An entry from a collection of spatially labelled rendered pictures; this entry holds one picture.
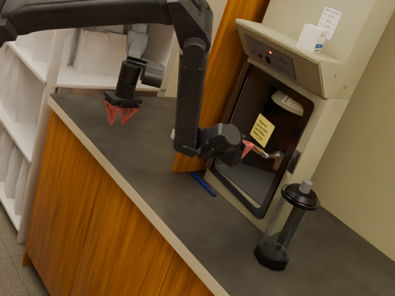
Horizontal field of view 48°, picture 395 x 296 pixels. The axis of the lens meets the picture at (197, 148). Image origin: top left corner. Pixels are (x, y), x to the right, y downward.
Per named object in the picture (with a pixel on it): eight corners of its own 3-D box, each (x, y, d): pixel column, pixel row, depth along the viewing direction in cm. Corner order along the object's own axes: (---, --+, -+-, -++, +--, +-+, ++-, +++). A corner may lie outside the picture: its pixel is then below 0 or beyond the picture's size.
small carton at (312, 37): (303, 46, 120) (312, 24, 118) (319, 53, 118) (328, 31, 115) (295, 45, 116) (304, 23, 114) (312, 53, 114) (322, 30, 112)
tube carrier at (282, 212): (278, 244, 134) (307, 185, 126) (295, 269, 125) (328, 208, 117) (248, 242, 130) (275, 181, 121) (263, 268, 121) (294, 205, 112)
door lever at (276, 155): (257, 148, 135) (260, 140, 135) (278, 161, 128) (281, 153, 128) (244, 148, 132) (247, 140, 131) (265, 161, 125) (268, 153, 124)
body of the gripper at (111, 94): (141, 106, 137) (147, 83, 134) (113, 106, 131) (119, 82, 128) (130, 96, 141) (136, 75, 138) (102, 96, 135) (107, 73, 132)
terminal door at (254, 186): (208, 168, 156) (248, 61, 140) (261, 222, 135) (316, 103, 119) (206, 168, 155) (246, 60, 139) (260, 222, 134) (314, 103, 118)
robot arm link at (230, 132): (178, 122, 117) (174, 150, 112) (205, 103, 109) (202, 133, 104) (213, 139, 123) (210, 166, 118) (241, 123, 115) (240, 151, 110)
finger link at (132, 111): (133, 128, 140) (141, 102, 136) (114, 130, 135) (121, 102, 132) (123, 118, 144) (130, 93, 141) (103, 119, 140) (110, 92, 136)
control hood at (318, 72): (249, 53, 140) (260, 23, 136) (329, 98, 119) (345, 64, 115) (223, 50, 132) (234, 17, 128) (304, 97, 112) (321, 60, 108)
